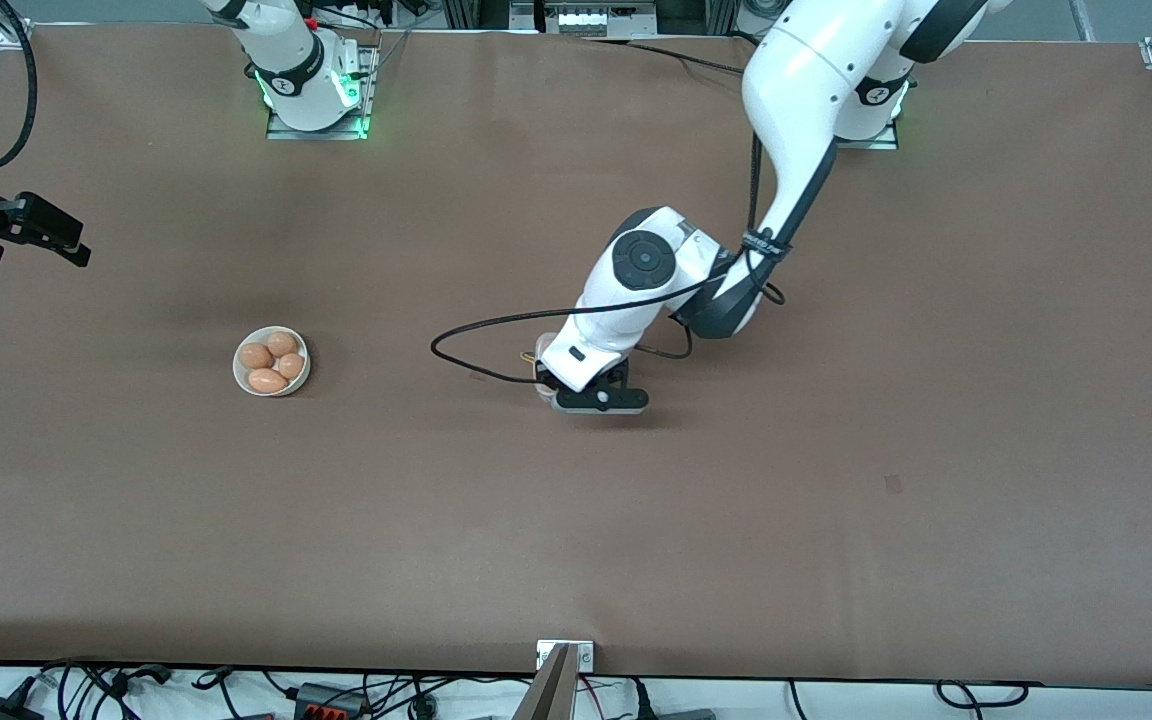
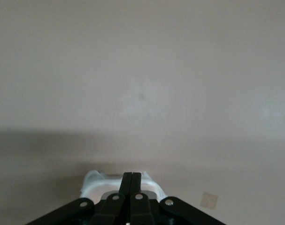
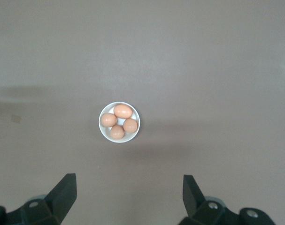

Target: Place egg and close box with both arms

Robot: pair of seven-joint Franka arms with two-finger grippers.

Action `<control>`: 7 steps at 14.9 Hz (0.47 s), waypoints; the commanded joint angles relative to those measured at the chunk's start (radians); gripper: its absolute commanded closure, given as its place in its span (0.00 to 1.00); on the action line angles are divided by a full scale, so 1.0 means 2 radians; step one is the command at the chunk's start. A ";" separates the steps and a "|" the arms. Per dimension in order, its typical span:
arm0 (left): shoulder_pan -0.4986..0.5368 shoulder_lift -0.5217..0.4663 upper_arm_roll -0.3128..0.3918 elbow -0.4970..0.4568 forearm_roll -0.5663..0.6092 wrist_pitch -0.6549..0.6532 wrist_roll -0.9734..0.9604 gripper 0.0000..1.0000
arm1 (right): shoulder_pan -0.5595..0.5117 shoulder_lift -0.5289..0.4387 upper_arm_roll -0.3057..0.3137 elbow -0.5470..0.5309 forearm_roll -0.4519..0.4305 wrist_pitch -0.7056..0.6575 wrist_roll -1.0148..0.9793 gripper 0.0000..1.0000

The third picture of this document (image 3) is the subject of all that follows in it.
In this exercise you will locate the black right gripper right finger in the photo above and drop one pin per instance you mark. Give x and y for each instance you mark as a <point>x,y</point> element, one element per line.
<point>191,199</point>

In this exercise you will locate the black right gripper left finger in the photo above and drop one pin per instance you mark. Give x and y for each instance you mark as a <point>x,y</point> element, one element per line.
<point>60,199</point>

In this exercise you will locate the brown egg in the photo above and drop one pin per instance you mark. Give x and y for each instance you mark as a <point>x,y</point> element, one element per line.
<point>108,119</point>
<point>123,110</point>
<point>117,131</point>
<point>130,125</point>

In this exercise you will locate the white round bowl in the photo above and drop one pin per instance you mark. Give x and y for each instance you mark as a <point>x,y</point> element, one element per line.
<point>105,133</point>

